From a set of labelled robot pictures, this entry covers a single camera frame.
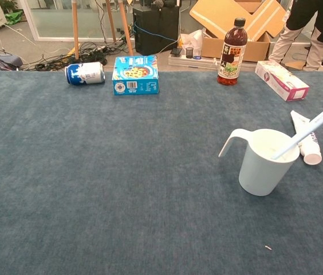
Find white plastic cup with handle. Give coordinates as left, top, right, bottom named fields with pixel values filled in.
left=218, top=128, right=301, bottom=197

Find white floral toothpaste tube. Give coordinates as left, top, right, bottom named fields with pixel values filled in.
left=290, top=110, right=322, bottom=166

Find light blue toothbrush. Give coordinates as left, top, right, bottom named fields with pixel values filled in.
left=270, top=108, right=323, bottom=160

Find pink floral box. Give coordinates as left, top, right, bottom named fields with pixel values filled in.
left=254, top=60, right=310, bottom=103

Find blue carpet table mat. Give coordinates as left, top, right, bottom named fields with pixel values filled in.
left=0, top=70, right=323, bottom=275

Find blue cereal box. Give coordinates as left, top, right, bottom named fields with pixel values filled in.
left=112, top=54, right=160, bottom=96

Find blue and white drink can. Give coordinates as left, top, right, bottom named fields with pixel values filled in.
left=64, top=61, right=106, bottom=87

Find white plastic bag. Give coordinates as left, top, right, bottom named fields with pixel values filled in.
left=180, top=29, right=204, bottom=57

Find black computer tower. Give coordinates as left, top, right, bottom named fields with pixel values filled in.
left=132, top=5, right=180, bottom=56

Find dark tea bottle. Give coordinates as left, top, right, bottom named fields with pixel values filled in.
left=216, top=17, right=249, bottom=87

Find wooden stand leg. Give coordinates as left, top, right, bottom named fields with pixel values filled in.
left=72, top=0, right=81, bottom=60
left=105, top=0, right=117, bottom=42
left=117, top=0, right=134, bottom=57

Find open cardboard box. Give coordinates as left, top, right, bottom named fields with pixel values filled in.
left=189, top=0, right=287, bottom=62

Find green cloth bundle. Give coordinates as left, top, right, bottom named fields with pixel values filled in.
left=5, top=10, right=24, bottom=26

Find person in grey trousers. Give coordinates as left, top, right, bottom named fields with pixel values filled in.
left=267, top=0, right=323, bottom=72

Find blue network cable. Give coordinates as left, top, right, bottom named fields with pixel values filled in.
left=134, top=21, right=179, bottom=42

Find tangled floor cables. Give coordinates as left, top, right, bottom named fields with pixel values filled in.
left=23, top=40, right=135, bottom=72

